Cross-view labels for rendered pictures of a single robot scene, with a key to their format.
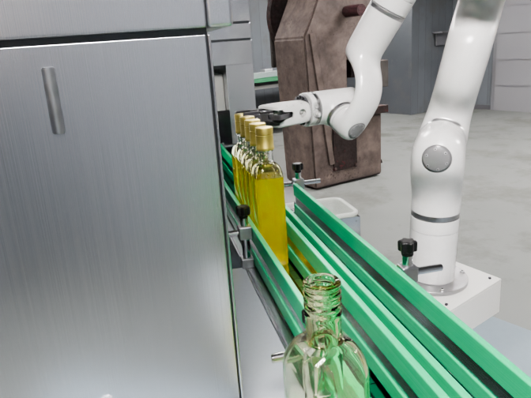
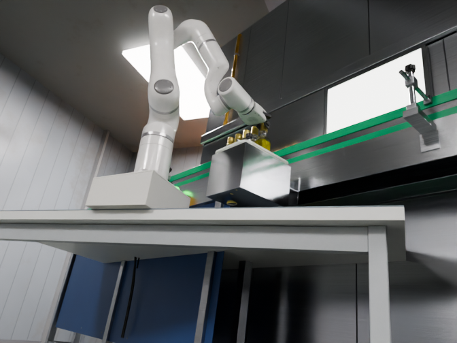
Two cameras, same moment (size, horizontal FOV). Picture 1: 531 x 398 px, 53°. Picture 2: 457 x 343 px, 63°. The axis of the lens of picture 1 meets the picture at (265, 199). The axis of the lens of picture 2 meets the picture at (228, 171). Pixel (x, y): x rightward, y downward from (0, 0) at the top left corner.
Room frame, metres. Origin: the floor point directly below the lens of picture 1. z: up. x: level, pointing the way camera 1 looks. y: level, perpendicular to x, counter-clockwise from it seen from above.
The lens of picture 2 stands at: (2.50, -0.72, 0.44)
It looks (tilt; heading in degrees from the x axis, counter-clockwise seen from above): 23 degrees up; 154
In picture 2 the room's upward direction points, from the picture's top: 8 degrees clockwise
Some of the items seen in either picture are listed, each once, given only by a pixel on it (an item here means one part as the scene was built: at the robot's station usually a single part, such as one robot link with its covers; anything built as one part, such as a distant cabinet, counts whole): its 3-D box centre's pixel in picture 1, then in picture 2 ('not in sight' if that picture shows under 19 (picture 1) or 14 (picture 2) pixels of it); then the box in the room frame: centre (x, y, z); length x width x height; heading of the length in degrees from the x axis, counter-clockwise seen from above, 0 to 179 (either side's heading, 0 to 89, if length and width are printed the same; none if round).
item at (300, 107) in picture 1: (286, 112); (251, 112); (1.30, -0.06, 1.32); 0.11 x 0.10 x 0.07; 118
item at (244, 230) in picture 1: (235, 238); not in sight; (1.00, 0.07, 1.11); 0.07 x 0.04 x 0.13; 102
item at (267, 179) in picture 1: (269, 213); not in sight; (1.02, -0.01, 1.16); 0.06 x 0.06 x 0.21; 11
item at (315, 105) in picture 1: (307, 109); (243, 105); (1.33, -0.12, 1.32); 0.09 x 0.03 x 0.08; 28
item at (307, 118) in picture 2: not in sight; (322, 123); (1.43, 0.22, 1.32); 0.90 x 0.03 x 0.34; 12
